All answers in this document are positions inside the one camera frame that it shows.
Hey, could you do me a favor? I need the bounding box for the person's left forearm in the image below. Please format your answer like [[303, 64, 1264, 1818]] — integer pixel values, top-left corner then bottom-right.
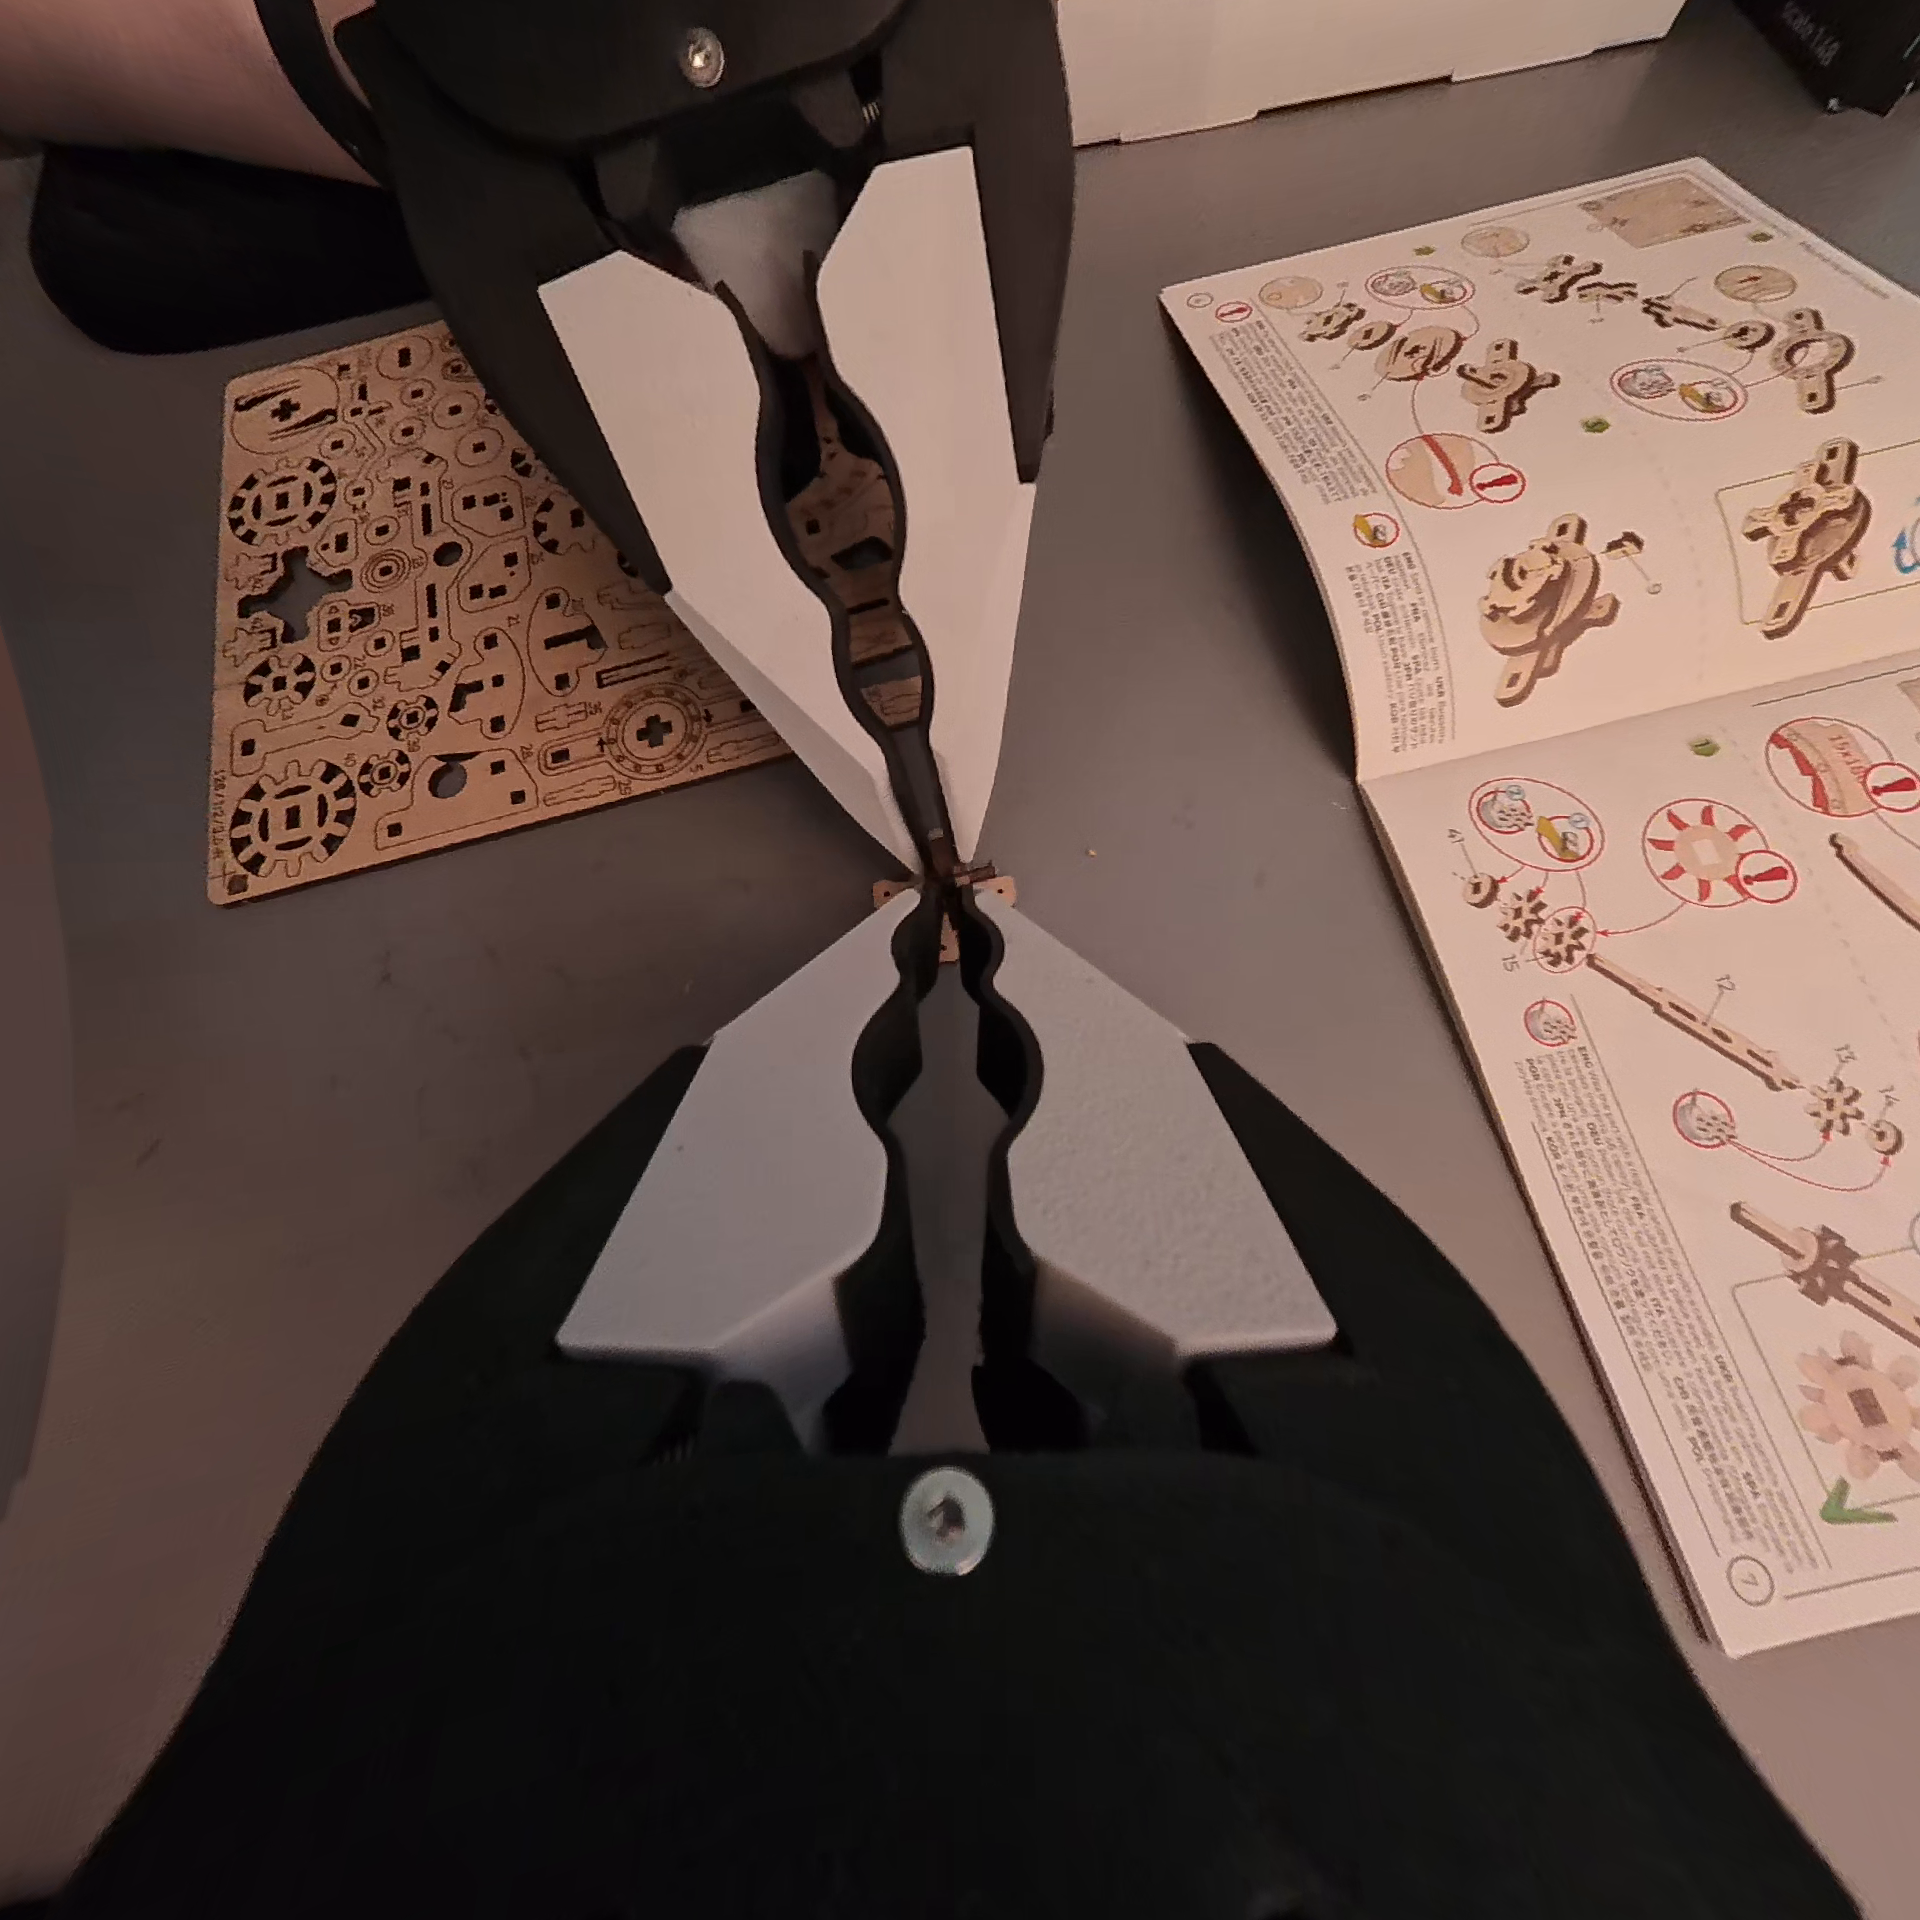
[[0, 0, 384, 189]]

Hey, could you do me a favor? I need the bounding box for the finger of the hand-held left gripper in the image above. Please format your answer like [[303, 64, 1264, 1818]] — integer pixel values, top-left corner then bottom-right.
[[757, 146, 1039, 883], [537, 201, 938, 888]]

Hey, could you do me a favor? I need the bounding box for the white cardboard box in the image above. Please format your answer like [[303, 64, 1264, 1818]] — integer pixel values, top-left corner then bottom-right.
[[1066, 0, 1685, 146]]

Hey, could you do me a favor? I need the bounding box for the laser-cut wooden parts sheet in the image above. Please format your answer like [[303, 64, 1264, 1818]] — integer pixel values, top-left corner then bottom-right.
[[208, 318, 909, 909]]

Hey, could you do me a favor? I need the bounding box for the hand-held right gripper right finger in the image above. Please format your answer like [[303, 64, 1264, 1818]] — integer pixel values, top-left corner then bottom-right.
[[977, 904, 1336, 1430]]

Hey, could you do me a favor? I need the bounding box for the open paper instruction booklet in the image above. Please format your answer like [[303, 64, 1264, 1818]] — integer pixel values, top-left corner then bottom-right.
[[1158, 153, 1920, 1659]]

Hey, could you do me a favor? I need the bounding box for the black box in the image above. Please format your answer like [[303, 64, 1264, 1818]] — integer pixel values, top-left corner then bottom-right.
[[1733, 0, 1920, 118]]

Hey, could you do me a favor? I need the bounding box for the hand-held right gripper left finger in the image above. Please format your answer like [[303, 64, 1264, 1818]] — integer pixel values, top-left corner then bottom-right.
[[557, 908, 938, 1452]]

